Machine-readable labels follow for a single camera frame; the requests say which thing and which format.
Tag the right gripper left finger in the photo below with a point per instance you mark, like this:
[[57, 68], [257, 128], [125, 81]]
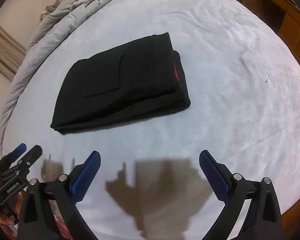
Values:
[[36, 219]]

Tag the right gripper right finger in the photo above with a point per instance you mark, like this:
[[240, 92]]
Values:
[[263, 219]]

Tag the person's left hand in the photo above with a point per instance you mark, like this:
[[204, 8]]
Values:
[[7, 222]]

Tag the grey quilted duvet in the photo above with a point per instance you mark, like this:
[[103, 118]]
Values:
[[50, 33]]

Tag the wooden side cabinet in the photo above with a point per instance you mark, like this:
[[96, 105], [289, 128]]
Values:
[[282, 17]]

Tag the beige curtain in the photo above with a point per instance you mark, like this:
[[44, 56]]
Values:
[[12, 54]]

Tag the light blue bed sheet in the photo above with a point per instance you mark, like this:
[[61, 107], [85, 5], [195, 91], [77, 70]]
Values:
[[156, 119]]

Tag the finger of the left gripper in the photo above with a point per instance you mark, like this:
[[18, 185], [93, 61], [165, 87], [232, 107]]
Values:
[[16, 153], [32, 156]]

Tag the wooden bed frame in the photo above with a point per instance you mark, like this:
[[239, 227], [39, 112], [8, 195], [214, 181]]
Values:
[[291, 221]]

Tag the black pants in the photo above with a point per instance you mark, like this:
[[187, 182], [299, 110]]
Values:
[[137, 80]]

